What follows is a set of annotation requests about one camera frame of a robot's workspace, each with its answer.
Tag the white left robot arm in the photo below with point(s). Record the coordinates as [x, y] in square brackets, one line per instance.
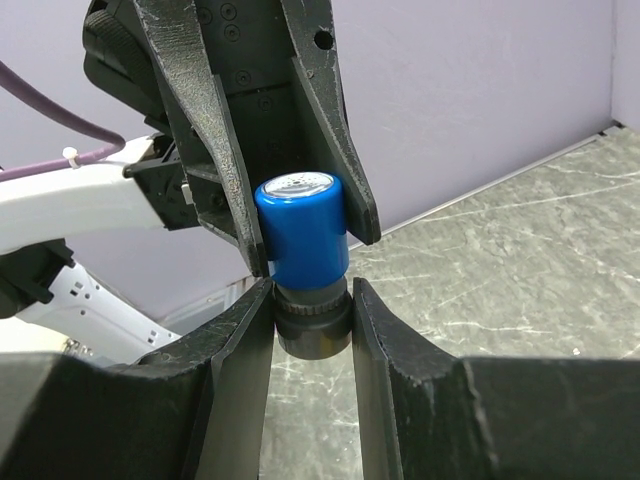
[92, 243]

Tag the blue grey cylinder cap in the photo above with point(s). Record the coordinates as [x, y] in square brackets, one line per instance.
[304, 228]

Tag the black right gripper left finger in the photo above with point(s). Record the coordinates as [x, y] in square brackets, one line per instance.
[193, 409]

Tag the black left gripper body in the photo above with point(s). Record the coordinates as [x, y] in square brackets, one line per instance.
[228, 82]

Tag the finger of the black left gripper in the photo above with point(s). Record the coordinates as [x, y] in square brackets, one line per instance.
[201, 124]
[320, 97]

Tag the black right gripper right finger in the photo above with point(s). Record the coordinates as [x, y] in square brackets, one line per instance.
[425, 414]

